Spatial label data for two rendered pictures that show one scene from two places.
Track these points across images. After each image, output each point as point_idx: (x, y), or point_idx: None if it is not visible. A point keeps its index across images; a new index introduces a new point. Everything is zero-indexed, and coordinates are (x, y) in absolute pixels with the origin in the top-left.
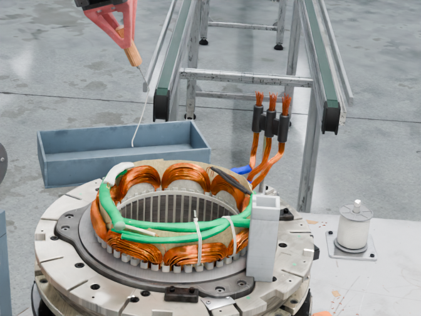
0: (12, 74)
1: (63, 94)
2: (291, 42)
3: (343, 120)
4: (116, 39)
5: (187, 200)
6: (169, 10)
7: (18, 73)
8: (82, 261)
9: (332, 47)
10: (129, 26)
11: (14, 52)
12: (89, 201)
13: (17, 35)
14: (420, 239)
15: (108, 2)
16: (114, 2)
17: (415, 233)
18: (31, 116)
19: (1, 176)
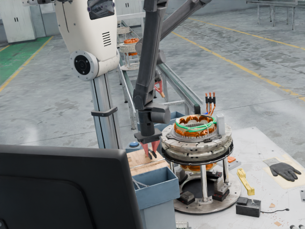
0: (59, 130)
1: (82, 132)
2: (164, 92)
3: (200, 110)
4: (158, 91)
5: (193, 125)
6: (127, 89)
7: (61, 129)
8: (179, 141)
9: (187, 88)
10: (161, 86)
11: (55, 122)
12: (169, 131)
13: (53, 116)
14: (242, 133)
15: (156, 81)
16: (158, 81)
17: (240, 132)
18: (74, 142)
19: (170, 118)
